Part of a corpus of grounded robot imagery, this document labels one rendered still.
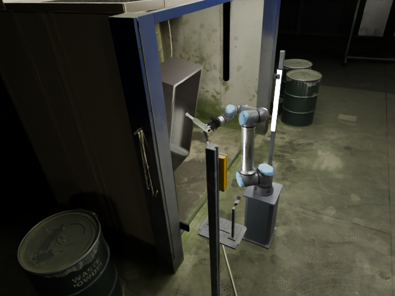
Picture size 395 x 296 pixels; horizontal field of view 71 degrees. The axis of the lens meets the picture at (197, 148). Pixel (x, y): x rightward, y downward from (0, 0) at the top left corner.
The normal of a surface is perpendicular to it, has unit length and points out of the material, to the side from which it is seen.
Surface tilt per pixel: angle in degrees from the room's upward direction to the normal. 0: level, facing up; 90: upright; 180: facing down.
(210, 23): 90
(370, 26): 81
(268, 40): 90
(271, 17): 90
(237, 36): 90
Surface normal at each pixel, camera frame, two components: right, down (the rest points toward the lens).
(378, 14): -0.47, 0.36
